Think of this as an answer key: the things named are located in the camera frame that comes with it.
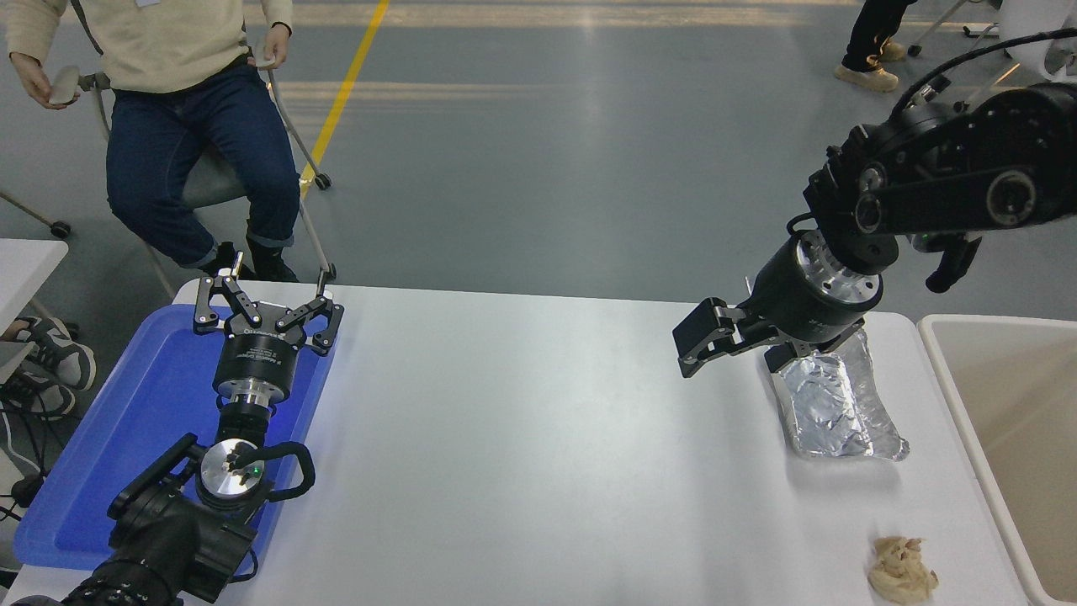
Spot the blue plastic tray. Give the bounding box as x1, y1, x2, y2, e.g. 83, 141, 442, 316
13, 303, 337, 573

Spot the large pale bin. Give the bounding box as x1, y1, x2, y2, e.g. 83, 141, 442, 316
917, 314, 1077, 606

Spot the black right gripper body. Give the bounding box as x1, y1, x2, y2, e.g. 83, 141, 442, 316
743, 238, 867, 364

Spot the grey chair leg frame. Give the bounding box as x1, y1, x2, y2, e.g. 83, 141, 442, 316
907, 0, 1004, 58

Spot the grey wheeled chair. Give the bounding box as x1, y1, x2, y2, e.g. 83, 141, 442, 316
76, 42, 337, 300

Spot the white shell chair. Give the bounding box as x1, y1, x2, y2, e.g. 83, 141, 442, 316
997, 0, 1077, 81

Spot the seated person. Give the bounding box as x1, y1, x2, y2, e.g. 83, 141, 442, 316
4, 0, 302, 283

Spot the white handheld device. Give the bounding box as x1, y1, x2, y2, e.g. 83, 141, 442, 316
48, 66, 82, 107

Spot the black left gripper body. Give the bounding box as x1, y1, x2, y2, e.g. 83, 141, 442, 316
212, 300, 309, 396

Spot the seated person's right hand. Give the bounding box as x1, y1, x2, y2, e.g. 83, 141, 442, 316
10, 52, 60, 110

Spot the white side table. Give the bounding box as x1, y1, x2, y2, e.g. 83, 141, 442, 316
0, 239, 70, 336

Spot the seated person's left hand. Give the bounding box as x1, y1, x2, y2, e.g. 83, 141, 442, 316
263, 24, 292, 70

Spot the silver foil plate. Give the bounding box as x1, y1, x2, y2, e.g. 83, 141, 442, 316
770, 328, 911, 462

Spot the standing person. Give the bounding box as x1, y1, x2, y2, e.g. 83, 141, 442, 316
835, 0, 918, 93

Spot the grey leg with caster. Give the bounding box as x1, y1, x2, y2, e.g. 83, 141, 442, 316
0, 192, 72, 239

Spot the crumpled tan paper ball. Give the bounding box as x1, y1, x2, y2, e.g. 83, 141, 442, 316
867, 536, 940, 606

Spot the grey white sneaker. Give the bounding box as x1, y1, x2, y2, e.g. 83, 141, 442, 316
0, 362, 78, 420
19, 317, 97, 391

